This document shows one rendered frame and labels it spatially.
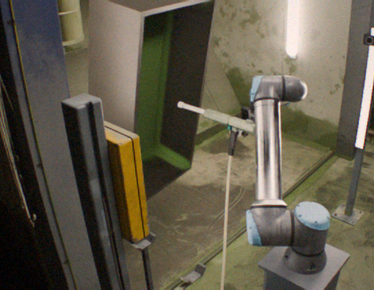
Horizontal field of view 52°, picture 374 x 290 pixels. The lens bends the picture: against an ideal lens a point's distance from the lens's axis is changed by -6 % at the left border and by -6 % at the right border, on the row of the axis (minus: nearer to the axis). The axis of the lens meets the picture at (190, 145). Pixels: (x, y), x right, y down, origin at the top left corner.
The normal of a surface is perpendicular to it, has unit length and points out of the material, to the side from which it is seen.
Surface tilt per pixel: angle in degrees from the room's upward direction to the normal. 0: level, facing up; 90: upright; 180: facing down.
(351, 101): 90
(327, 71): 90
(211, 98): 57
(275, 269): 0
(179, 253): 0
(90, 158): 90
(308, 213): 5
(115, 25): 90
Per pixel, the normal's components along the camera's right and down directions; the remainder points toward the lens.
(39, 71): 0.73, 0.30
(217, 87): 0.59, -0.23
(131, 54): -0.61, 0.40
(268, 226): -0.08, -0.23
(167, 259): -0.04, -0.88
